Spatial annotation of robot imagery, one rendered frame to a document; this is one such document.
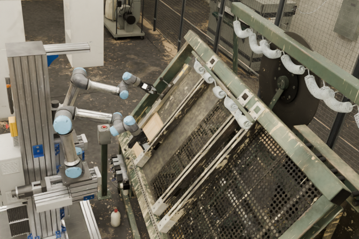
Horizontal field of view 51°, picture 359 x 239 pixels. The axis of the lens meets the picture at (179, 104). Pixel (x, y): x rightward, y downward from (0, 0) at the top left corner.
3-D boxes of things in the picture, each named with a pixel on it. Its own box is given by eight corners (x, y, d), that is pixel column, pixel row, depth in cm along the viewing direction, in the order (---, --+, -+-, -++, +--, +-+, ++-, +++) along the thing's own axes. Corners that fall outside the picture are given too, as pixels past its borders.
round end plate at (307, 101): (247, 100, 348) (266, 17, 308) (252, 100, 350) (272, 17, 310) (296, 153, 285) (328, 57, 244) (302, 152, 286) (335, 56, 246)
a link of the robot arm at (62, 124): (83, 166, 292) (70, 107, 263) (83, 178, 280) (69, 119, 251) (67, 168, 291) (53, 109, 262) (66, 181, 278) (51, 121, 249)
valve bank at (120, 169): (107, 167, 380) (107, 148, 368) (121, 165, 385) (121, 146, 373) (115, 202, 341) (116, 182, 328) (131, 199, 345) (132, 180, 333)
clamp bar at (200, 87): (139, 161, 344) (118, 153, 331) (221, 61, 316) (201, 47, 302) (142, 168, 336) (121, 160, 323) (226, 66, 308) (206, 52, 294)
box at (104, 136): (97, 138, 389) (97, 124, 380) (109, 137, 393) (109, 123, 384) (99, 145, 380) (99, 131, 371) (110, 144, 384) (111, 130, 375)
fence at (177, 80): (131, 140, 373) (128, 138, 370) (189, 65, 350) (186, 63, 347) (132, 142, 369) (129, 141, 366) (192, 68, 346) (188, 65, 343)
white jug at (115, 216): (110, 221, 394) (110, 207, 383) (119, 218, 397) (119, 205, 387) (111, 228, 386) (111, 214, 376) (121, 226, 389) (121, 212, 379)
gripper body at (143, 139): (150, 142, 283) (143, 132, 276) (140, 148, 282) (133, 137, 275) (146, 136, 289) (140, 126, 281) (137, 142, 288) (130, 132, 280)
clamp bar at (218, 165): (163, 224, 284) (138, 217, 271) (266, 107, 255) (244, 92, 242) (166, 235, 276) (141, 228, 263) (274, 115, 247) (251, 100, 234)
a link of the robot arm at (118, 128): (113, 130, 281) (126, 124, 280) (114, 139, 271) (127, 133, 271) (108, 122, 276) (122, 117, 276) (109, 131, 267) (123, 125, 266)
